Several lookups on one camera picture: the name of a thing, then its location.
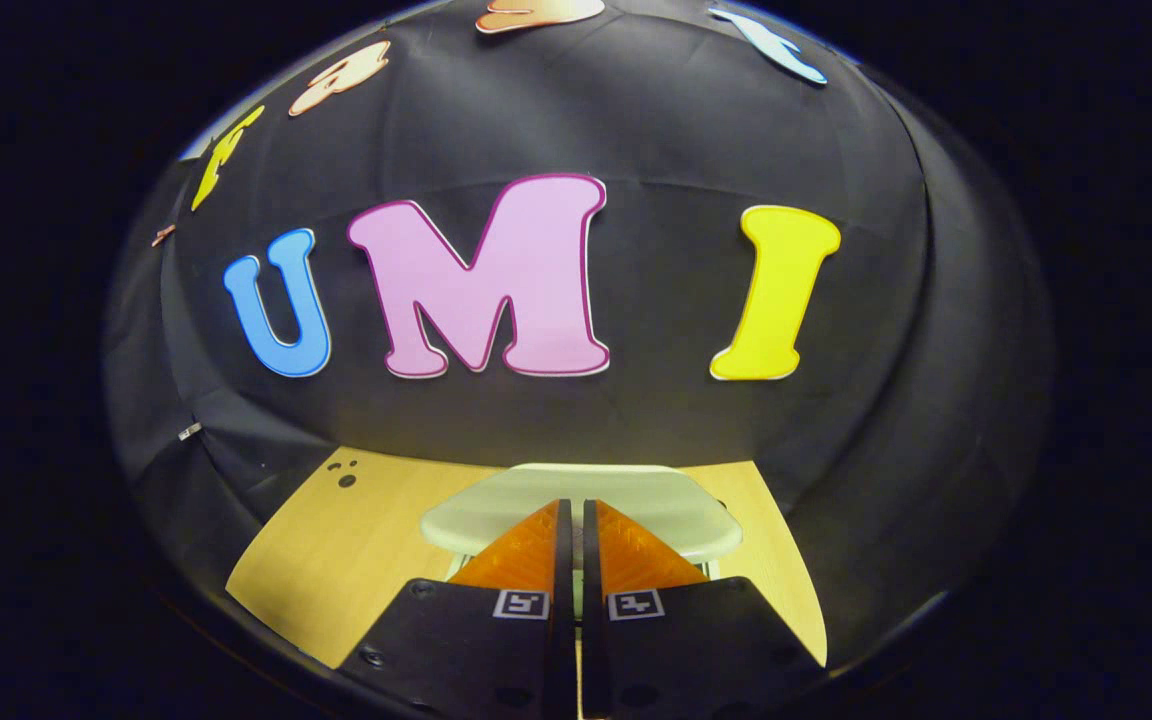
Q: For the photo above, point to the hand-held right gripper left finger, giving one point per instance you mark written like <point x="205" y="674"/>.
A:
<point x="496" y="650"/>

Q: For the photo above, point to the white clip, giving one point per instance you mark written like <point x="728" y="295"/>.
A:
<point x="189" y="431"/>

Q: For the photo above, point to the black backdrop cloth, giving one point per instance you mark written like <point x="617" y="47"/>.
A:
<point x="656" y="130"/>

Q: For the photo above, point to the wooden desktop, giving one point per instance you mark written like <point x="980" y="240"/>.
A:
<point x="336" y="560"/>

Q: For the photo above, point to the red clip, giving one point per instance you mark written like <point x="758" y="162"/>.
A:
<point x="163" y="235"/>

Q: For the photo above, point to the green desktop garbage bin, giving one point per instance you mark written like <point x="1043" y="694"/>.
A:
<point x="496" y="500"/>

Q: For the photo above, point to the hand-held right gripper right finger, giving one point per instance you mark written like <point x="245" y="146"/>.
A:
<point x="666" y="650"/>

